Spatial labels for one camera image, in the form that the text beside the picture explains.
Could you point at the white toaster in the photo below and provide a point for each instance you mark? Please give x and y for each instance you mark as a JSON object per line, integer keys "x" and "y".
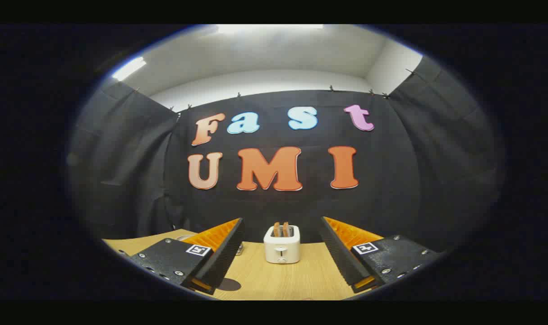
{"x": 281, "y": 250}

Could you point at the black backdrop cloth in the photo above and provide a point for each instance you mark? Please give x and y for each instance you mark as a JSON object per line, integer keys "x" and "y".
{"x": 391, "y": 203}

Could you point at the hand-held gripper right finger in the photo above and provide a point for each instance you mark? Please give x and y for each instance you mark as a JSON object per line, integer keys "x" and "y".
{"x": 339, "y": 257}

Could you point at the dark brown round coaster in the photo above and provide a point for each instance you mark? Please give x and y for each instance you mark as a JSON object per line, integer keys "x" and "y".
{"x": 231, "y": 285}

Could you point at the ceiling light panel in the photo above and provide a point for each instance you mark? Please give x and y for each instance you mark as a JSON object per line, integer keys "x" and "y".
{"x": 269, "y": 29}
{"x": 128, "y": 68}

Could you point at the toast slice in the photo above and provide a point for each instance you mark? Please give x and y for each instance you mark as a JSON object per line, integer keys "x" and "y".
{"x": 276, "y": 229}
{"x": 286, "y": 229}

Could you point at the wooden table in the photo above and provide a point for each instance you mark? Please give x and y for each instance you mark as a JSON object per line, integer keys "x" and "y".
{"x": 264, "y": 280}

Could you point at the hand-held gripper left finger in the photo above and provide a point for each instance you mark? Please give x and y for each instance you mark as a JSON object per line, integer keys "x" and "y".
{"x": 224, "y": 257}

